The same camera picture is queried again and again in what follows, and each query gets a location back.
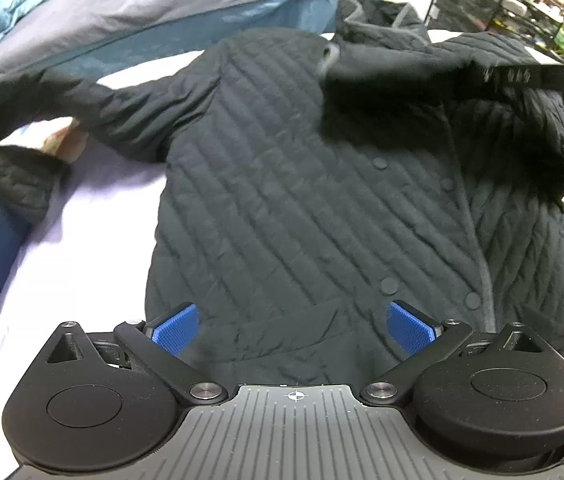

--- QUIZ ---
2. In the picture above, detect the black quilted jacket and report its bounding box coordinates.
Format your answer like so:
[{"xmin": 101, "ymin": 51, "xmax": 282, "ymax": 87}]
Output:
[{"xmin": 0, "ymin": 0, "xmax": 564, "ymax": 387}]

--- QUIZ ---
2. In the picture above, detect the lavender bed sheet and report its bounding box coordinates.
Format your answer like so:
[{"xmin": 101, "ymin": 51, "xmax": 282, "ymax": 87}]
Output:
[{"xmin": 0, "ymin": 29, "xmax": 564, "ymax": 480}]

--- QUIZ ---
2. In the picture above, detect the teal bed cover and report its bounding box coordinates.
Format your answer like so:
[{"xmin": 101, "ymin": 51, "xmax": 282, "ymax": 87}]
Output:
[{"xmin": 40, "ymin": 0, "xmax": 338, "ymax": 79}]

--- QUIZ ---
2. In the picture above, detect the grey blanket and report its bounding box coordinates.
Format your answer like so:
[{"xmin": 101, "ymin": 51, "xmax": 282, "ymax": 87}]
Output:
[{"xmin": 0, "ymin": 0, "xmax": 261, "ymax": 78}]

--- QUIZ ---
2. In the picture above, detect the black wire shelf rack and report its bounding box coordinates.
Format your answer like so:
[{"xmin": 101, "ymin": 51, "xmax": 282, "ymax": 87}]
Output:
[{"xmin": 425, "ymin": 0, "xmax": 564, "ymax": 62}]

